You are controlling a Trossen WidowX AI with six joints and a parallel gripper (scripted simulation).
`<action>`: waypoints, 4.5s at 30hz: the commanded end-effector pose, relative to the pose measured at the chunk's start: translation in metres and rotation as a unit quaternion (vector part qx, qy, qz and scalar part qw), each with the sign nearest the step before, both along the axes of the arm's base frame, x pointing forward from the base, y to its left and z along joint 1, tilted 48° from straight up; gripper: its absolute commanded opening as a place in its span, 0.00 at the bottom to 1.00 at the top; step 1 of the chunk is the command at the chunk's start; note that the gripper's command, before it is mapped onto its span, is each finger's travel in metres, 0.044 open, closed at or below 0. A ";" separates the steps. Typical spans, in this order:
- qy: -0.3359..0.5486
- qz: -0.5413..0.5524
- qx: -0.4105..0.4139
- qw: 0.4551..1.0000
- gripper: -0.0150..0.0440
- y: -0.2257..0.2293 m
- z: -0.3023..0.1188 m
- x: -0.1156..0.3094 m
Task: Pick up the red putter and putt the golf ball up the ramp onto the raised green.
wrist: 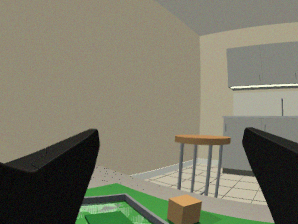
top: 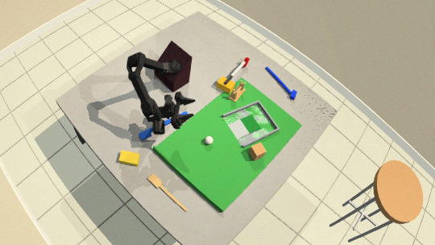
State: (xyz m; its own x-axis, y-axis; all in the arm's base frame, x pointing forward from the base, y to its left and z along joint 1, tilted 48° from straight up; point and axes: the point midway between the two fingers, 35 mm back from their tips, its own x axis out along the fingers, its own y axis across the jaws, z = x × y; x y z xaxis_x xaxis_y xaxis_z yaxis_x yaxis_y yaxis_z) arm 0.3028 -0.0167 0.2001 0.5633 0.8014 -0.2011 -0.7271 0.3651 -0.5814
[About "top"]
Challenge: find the white golf ball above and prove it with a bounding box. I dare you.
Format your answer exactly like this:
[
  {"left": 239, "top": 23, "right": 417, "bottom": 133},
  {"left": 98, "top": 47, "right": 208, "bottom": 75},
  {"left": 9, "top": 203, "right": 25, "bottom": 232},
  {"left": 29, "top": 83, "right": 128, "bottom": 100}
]
[{"left": 205, "top": 136, "right": 213, "bottom": 144}]

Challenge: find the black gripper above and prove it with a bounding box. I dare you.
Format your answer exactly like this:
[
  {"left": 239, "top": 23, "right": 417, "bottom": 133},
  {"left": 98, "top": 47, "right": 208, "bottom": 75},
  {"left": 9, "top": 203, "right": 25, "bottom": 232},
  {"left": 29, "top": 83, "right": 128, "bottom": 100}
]
[{"left": 162, "top": 92, "right": 195, "bottom": 129}]

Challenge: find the tan cube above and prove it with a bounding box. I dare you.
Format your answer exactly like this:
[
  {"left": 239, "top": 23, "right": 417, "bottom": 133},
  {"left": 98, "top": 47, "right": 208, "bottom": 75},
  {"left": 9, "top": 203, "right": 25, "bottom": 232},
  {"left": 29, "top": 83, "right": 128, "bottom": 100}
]
[{"left": 249, "top": 143, "right": 266, "bottom": 161}]

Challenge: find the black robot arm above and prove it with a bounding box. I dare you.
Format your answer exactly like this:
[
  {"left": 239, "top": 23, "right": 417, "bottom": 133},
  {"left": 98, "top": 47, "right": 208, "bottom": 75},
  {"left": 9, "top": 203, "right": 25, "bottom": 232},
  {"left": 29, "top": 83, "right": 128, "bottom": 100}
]
[{"left": 126, "top": 52, "right": 183, "bottom": 135}]

